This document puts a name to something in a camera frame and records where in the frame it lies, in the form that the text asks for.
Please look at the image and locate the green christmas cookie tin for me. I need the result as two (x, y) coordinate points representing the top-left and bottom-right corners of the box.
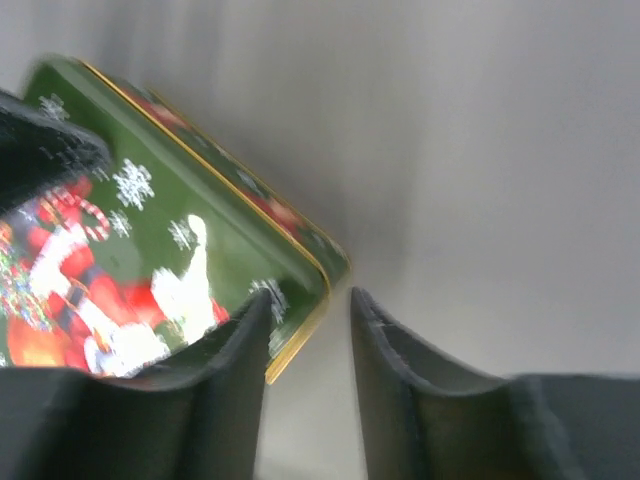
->
(110, 77), (350, 290)

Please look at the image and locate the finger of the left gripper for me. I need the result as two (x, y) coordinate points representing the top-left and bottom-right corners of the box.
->
(1, 91), (112, 214)

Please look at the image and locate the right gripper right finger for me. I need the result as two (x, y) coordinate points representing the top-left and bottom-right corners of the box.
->
(350, 287), (639, 480)

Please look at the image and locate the gold tin lid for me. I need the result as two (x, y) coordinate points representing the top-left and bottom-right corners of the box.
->
(1, 56), (331, 382)

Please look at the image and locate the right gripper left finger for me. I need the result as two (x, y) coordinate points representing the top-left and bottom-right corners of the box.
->
(1, 290), (271, 479)

